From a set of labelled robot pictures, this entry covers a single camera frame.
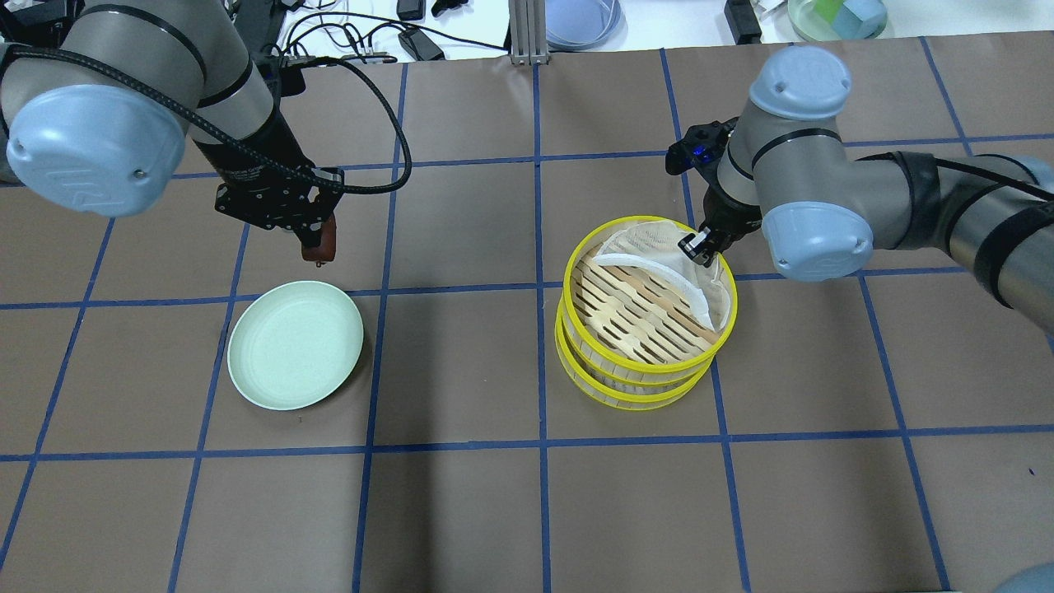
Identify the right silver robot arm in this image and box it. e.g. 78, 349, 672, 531
664, 45, 1053, 333

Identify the brown steamed bun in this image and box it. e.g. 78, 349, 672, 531
297, 217, 338, 266

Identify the clear green bowl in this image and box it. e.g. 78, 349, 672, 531
786, 1, 889, 42

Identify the blue sponge block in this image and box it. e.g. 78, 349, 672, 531
835, 0, 889, 39

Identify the white steamer cloth liner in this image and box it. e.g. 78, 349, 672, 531
593, 219, 733, 333

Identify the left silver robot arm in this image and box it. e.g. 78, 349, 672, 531
2, 1, 343, 262

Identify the yellow bamboo steamer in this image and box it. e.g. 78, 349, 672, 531
553, 301, 714, 410
561, 217, 739, 379

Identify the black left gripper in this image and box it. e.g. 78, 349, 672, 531
197, 108, 345, 240

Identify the light green plate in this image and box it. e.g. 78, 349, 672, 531
226, 280, 365, 410

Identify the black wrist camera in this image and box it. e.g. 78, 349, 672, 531
664, 117, 739, 175

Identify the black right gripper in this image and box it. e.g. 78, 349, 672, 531
679, 185, 762, 266

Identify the aluminium frame post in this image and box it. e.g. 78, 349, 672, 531
508, 0, 550, 65

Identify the black power adapter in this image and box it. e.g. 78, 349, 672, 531
398, 29, 445, 63

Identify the blue plate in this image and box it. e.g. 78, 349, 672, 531
543, 1, 623, 50

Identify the green sponge block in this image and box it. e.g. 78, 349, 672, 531
812, 0, 845, 31

